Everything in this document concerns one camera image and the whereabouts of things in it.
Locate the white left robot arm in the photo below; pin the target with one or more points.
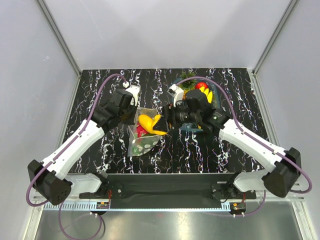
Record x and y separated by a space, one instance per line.
50 176

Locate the yellow toy mango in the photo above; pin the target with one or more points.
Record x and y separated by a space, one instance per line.
148 124

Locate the teal transparent plastic tray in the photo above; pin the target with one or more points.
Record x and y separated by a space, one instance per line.
192 127

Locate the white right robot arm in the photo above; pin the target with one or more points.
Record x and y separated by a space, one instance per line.
279 172

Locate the red toy apple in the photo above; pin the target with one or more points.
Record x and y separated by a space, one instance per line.
200 85

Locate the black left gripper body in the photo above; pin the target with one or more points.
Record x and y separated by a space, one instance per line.
128 116

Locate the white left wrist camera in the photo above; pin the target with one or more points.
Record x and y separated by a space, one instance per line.
134 90

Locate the red toy pepper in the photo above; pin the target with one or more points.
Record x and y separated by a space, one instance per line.
140 131

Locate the yellow toy banana bunch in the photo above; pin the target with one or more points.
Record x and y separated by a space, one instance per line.
209 95

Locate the clear polka-dot zip bag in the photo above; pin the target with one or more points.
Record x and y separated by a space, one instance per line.
141 141

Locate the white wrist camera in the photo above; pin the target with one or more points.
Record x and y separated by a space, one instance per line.
177 93
134 90

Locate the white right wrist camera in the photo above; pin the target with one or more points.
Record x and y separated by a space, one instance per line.
177 93

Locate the green toy lime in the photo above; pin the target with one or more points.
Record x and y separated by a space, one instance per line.
149 135

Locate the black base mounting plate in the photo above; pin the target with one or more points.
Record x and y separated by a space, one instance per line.
168 191

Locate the toy pineapple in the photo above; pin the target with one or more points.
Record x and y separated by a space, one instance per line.
187 85

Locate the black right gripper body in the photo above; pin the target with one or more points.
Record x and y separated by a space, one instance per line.
180 116

